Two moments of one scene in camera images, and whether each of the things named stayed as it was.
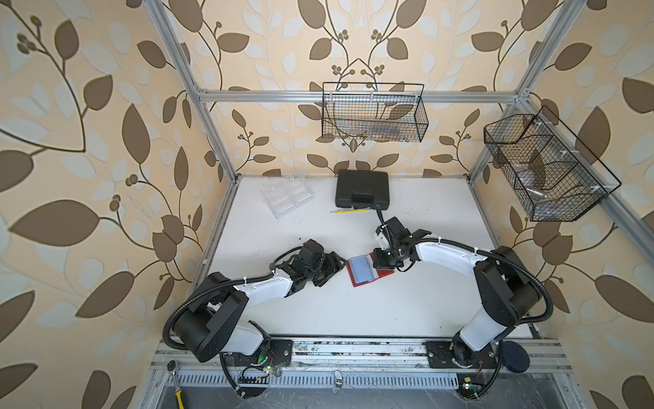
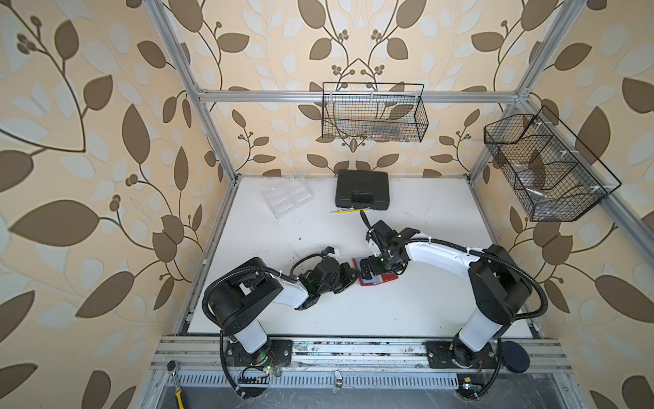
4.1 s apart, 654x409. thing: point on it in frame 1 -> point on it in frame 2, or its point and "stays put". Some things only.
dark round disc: x=514 y=357 stays put
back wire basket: x=374 y=112 stays put
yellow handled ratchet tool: x=172 y=366 stays put
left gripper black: x=331 y=269 -> x=345 y=270
